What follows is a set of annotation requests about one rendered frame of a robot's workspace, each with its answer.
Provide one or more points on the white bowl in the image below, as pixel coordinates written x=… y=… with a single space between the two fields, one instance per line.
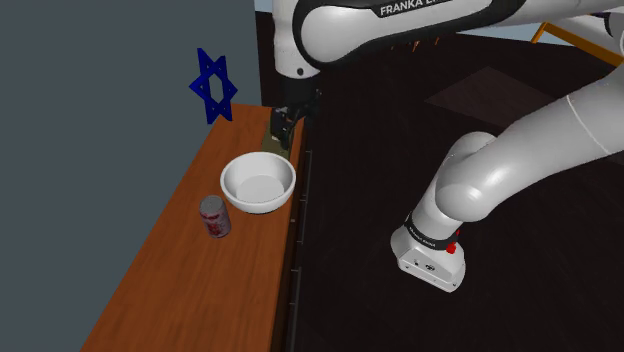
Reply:
x=258 y=187

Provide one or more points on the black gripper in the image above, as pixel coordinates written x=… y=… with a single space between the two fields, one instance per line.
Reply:
x=298 y=95

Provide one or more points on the blue star figure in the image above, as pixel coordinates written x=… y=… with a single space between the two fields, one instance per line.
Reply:
x=213 y=88

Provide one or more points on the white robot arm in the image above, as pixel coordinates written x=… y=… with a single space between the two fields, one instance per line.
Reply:
x=507 y=166

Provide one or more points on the brown wooden chest of drawers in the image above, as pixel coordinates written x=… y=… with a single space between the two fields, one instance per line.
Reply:
x=195 y=287

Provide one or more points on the silver and red can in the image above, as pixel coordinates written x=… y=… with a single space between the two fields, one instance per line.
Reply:
x=215 y=218

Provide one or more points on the orange wooden frame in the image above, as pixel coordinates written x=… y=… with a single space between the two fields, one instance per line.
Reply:
x=575 y=41

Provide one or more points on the olive flat book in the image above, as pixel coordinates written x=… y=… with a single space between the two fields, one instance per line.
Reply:
x=269 y=145

